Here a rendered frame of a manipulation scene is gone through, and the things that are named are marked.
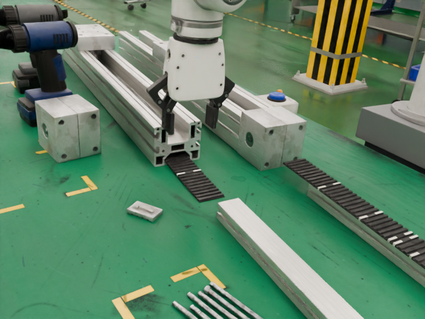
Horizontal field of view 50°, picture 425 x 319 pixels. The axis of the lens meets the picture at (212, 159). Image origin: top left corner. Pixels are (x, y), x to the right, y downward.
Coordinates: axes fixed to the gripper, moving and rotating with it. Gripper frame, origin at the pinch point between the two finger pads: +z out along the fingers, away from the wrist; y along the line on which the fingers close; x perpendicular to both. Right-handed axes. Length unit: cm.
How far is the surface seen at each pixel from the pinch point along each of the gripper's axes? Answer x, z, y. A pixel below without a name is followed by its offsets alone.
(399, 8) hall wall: 547, 73, 705
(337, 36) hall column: 220, 40, 246
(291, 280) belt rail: -34.2, 8.1, -1.4
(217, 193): -8.1, 10.8, 2.3
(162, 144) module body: 5.6, 6.4, -2.7
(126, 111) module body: 22.0, 5.5, -4.5
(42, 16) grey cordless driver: 56, -8, -15
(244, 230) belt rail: -22.5, 8.0, -1.4
